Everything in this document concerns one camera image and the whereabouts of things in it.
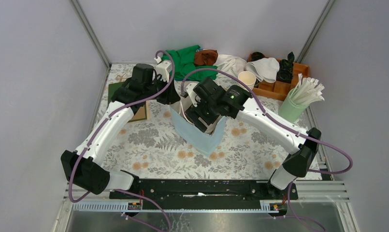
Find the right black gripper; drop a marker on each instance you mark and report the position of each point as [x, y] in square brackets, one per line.
[193, 113]

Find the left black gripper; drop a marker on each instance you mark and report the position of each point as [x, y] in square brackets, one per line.
[171, 95]

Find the light blue paper bag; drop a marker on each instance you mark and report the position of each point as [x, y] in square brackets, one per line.
[205, 142]

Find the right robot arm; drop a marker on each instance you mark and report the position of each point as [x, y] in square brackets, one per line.
[239, 103]

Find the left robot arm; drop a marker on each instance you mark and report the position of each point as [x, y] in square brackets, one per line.
[82, 167]

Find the green paper bag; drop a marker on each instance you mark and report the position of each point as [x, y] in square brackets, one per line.
[140, 115]

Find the stack of paper cups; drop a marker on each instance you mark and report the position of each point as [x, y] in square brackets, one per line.
[248, 78]

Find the green cloth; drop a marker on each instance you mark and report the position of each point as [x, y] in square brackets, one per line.
[184, 64]

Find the brown cloth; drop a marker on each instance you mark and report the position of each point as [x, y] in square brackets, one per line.
[207, 57]

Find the white cloth on tray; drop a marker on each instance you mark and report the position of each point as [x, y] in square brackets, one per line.
[264, 69]

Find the wooden compartment tray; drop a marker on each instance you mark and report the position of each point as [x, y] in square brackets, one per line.
[279, 90]

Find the black plastic bags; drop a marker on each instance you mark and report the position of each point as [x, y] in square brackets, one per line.
[285, 73]

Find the green straw holder cup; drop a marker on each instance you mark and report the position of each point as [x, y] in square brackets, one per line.
[289, 110]

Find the white wrapped straws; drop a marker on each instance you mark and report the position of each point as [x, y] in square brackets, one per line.
[308, 90]

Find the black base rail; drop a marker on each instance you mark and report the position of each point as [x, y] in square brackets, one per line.
[197, 195]

